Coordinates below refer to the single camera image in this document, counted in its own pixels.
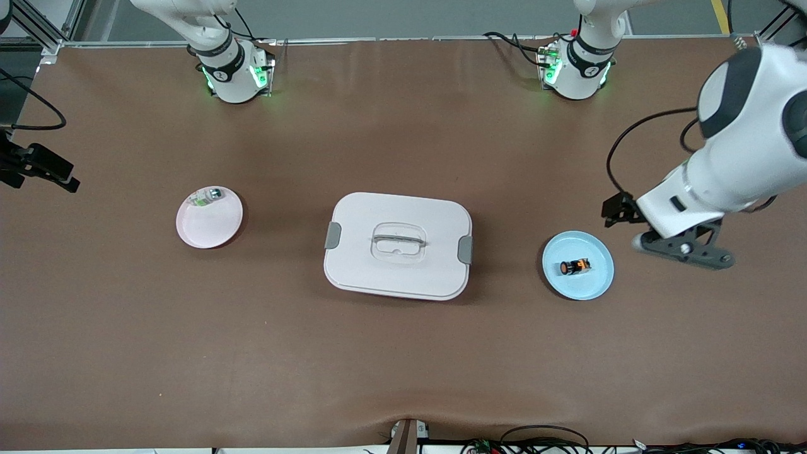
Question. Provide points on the aluminium frame corner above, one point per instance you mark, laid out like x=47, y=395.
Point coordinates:
x=764, y=38
x=53, y=47

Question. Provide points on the white lidded storage box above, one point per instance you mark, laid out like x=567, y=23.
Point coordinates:
x=359, y=271

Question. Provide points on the aluminium table edge rail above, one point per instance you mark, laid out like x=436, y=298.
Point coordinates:
x=410, y=40

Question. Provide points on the pale pink round plate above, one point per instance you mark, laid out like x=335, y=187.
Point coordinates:
x=211, y=227

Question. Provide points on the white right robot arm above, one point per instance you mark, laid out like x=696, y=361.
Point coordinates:
x=230, y=75

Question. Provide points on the brown table cover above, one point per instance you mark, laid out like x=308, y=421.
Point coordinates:
x=403, y=353

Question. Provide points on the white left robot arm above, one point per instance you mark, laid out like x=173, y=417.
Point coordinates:
x=756, y=145

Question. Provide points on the light blue round plate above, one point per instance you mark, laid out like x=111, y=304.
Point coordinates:
x=586, y=289

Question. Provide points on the green push button switch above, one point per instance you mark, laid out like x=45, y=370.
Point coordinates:
x=211, y=195

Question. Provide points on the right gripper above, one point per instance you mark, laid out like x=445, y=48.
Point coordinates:
x=19, y=161

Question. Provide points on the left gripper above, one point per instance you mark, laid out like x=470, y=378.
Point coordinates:
x=621, y=209

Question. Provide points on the grey metal bracket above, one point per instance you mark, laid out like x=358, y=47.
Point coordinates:
x=406, y=438

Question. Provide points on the small green circuit board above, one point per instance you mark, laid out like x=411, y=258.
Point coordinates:
x=482, y=446

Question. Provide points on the orange push button switch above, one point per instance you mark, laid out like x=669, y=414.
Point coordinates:
x=575, y=267

